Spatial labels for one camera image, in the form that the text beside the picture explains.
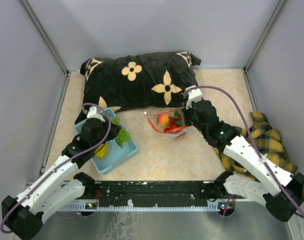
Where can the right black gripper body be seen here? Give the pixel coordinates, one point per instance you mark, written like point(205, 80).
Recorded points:
point(190, 117)

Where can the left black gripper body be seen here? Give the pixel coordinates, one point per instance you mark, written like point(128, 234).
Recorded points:
point(104, 131)

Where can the red strawberry bunch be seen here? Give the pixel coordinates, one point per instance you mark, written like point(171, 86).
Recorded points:
point(175, 128)

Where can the green grape bunch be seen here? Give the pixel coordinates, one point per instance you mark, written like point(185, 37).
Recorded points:
point(123, 136)

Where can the clear zip top bag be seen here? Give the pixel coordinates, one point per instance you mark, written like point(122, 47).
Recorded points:
point(152, 114)

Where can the orange peach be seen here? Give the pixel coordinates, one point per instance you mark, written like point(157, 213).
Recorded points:
point(163, 119)

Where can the black flower pattern pillow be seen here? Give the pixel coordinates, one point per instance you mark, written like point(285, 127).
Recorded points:
point(155, 79)

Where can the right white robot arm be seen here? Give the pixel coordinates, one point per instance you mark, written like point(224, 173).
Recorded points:
point(275, 188)

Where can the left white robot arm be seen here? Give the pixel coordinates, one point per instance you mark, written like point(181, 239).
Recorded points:
point(26, 213)

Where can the yellow black plaid cloth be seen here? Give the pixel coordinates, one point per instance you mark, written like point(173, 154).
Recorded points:
point(267, 140)

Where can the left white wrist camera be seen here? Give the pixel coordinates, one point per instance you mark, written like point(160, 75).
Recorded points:
point(93, 113)

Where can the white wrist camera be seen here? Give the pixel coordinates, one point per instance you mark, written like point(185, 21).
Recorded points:
point(192, 95)
point(93, 113)

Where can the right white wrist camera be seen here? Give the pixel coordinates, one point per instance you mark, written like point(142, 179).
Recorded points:
point(192, 95)

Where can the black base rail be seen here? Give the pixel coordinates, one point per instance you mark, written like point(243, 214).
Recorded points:
point(153, 196)

